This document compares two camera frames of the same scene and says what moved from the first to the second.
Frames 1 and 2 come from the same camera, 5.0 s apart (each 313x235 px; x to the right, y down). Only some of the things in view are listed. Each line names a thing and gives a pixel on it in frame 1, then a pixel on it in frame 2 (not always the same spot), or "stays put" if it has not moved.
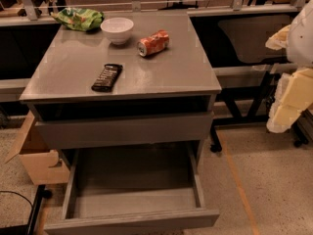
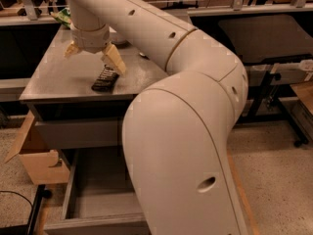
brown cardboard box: (42, 163) stays put
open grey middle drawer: (133, 187) stays put
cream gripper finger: (293, 94) -> (112, 56)
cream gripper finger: (280, 39) -> (70, 49)
